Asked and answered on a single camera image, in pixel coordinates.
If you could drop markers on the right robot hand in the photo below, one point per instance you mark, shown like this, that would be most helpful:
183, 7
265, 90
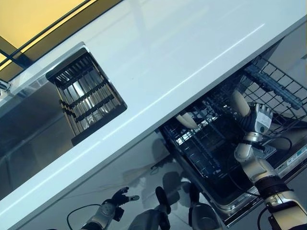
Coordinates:
260, 117

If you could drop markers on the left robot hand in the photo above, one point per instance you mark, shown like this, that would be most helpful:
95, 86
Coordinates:
122, 197

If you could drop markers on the beige ceramic plate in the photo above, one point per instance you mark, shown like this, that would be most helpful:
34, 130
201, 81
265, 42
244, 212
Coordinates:
188, 121
241, 103

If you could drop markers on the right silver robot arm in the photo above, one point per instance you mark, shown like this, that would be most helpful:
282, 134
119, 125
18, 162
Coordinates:
259, 163

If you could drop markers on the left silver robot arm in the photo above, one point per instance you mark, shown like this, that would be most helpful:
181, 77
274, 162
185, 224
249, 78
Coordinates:
100, 215

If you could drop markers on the black dishwasher door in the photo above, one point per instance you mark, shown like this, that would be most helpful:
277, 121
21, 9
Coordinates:
239, 187

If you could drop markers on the left silver robot leg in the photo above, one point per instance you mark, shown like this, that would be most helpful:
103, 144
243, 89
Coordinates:
146, 220

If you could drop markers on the left black robot foot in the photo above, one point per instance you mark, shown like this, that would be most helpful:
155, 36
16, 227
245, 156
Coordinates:
163, 198

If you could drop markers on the black robot foot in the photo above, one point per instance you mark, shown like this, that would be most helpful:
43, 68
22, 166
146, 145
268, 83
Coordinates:
163, 198
193, 194

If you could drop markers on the white cabinet front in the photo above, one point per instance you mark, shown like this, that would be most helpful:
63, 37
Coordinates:
72, 191

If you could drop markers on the right black robot foot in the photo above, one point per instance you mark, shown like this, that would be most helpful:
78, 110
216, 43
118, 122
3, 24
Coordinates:
193, 194

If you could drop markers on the black sink drain rack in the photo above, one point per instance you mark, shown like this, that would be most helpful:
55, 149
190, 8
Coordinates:
88, 95

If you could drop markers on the stainless steel sink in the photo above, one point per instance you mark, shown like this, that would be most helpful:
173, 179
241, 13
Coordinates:
24, 119

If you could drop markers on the chrome gooseneck faucet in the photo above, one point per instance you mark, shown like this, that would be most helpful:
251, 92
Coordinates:
3, 86

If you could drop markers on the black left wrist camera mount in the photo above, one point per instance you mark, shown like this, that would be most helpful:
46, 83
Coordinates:
118, 214

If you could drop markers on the yellow window with dark frame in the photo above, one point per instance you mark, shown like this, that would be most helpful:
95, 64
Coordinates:
36, 24

